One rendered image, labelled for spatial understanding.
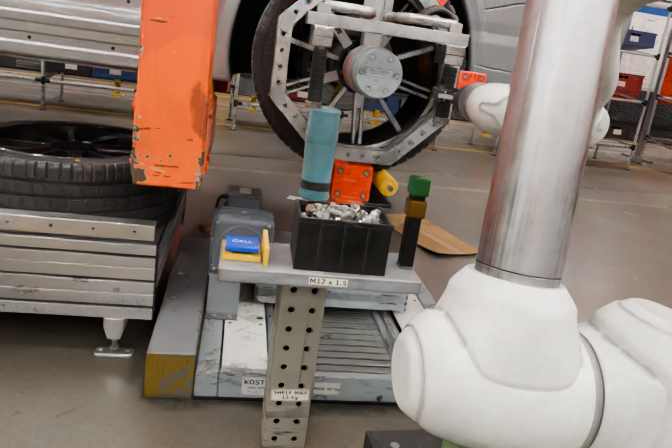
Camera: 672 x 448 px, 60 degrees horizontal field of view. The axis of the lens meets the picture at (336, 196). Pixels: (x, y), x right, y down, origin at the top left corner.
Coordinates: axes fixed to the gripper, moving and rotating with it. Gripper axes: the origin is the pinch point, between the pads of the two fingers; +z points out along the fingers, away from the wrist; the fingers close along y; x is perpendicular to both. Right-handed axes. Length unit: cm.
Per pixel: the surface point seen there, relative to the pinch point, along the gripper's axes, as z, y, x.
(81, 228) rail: 2, -89, -46
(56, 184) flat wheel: 14, -99, -38
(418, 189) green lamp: -29.9, -12.9, -19.3
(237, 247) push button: -31, -50, -35
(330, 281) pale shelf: -36, -30, -39
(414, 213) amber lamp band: -29.9, -12.8, -24.7
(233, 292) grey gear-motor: 15, -49, -67
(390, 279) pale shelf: -36, -18, -38
